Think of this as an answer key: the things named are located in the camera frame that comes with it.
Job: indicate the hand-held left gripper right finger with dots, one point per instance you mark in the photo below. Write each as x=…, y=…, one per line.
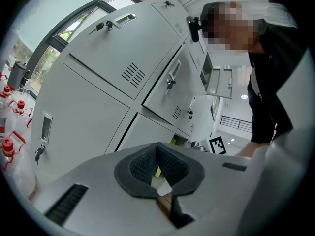
x=216, y=185

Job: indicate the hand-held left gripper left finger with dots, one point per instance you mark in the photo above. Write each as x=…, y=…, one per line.
x=98, y=181

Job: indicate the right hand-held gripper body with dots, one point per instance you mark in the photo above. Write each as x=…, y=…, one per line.
x=217, y=145

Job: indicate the grey metal locker cabinet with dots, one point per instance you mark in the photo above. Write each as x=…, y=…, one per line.
x=98, y=65

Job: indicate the person's right forearm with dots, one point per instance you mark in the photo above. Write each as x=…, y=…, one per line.
x=247, y=150

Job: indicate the black metal railing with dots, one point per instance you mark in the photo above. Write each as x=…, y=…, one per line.
x=238, y=125

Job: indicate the yellow rubber gloves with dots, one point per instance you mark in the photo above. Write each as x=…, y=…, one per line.
x=176, y=140

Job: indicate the person in black shirt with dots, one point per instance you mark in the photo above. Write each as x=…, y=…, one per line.
x=270, y=95

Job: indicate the cluster of clear water jugs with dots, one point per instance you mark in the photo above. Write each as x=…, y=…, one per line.
x=14, y=171

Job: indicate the person's head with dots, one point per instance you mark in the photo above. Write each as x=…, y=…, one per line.
x=231, y=31

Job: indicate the black cylindrical bin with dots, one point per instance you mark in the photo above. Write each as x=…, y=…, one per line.
x=17, y=75

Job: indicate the dark grey cap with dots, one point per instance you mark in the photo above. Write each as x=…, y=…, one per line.
x=211, y=7

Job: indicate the large glass window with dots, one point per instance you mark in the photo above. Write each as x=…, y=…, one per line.
x=37, y=21

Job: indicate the black head-worn camera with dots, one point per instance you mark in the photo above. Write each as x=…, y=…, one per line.
x=194, y=31

